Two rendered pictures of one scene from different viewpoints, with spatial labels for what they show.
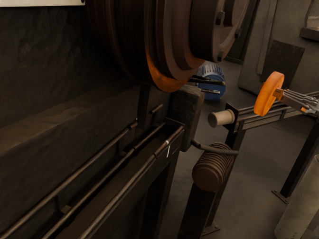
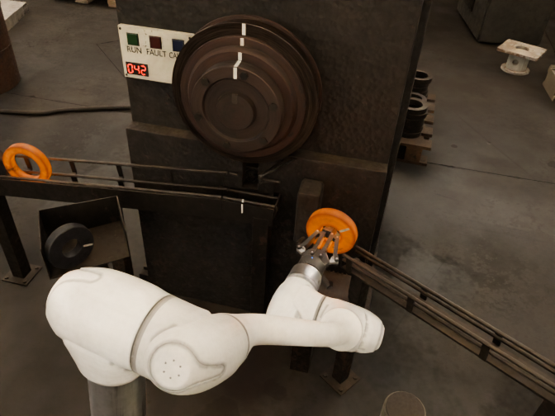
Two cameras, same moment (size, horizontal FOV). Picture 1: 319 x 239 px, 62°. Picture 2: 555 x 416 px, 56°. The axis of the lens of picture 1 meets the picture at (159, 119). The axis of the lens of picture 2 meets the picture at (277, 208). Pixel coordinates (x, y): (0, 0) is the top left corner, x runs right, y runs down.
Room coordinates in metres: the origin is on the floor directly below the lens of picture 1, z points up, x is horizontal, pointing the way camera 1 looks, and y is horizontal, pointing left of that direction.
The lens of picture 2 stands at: (0.48, -1.50, 1.86)
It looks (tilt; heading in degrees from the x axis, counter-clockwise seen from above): 39 degrees down; 79
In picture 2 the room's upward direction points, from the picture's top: 4 degrees clockwise
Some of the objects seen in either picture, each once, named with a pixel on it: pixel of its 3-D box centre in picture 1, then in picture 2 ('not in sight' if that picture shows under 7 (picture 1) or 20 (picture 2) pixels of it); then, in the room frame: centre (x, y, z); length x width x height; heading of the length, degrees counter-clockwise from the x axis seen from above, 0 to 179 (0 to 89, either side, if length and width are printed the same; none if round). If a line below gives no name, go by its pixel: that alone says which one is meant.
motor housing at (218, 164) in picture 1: (202, 200); (316, 322); (0.91, -0.26, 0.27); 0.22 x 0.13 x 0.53; 157
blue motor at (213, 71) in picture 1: (210, 80); not in sight; (2.90, -0.49, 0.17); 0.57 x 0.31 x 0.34; 177
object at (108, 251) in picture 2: not in sight; (99, 293); (0.10, -0.10, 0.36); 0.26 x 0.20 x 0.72; 12
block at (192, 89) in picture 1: (182, 117); (308, 212); (0.88, -0.08, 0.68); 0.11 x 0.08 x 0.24; 67
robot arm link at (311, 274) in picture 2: not in sight; (304, 280); (0.76, -0.55, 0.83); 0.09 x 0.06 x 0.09; 147
